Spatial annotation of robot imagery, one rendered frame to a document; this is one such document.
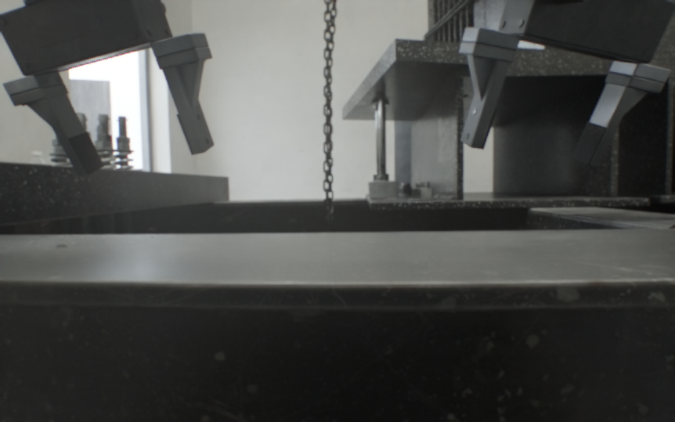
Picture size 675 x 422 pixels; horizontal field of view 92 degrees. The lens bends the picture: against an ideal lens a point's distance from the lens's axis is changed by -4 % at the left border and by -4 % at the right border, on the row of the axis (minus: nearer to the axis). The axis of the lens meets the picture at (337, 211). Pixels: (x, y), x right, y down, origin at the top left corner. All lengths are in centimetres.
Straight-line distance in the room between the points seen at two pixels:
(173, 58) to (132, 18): 4
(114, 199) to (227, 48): 279
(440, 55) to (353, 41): 263
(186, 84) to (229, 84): 290
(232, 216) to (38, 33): 74
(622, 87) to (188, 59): 40
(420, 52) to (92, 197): 53
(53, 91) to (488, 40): 41
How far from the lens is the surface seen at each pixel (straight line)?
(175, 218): 112
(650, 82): 45
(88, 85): 786
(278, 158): 302
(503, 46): 35
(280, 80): 313
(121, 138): 78
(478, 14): 84
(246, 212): 103
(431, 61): 54
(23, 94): 45
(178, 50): 34
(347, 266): 15
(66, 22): 39
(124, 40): 36
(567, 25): 37
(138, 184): 71
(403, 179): 114
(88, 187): 62
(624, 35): 40
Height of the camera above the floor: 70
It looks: 4 degrees down
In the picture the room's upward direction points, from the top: 1 degrees counter-clockwise
